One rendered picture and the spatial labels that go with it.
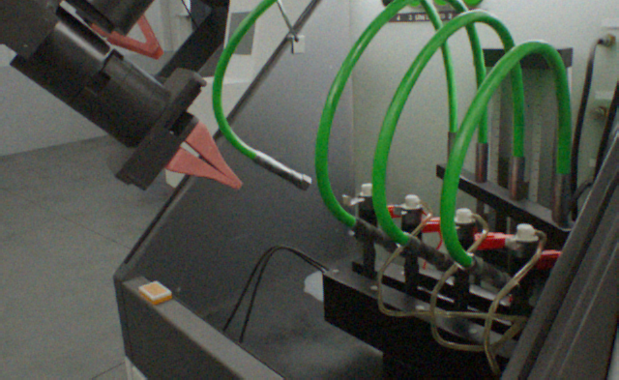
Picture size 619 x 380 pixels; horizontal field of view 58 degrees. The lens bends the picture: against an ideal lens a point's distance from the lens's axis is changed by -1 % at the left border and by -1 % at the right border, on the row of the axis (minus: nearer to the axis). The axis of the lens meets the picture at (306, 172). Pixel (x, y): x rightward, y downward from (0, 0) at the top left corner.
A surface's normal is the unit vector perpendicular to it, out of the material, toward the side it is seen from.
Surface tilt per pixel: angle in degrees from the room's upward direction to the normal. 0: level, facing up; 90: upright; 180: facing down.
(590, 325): 90
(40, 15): 107
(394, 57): 90
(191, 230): 90
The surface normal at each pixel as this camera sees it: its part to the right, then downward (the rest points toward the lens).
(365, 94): -0.76, 0.21
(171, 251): 0.65, 0.17
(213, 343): -0.05, -0.96
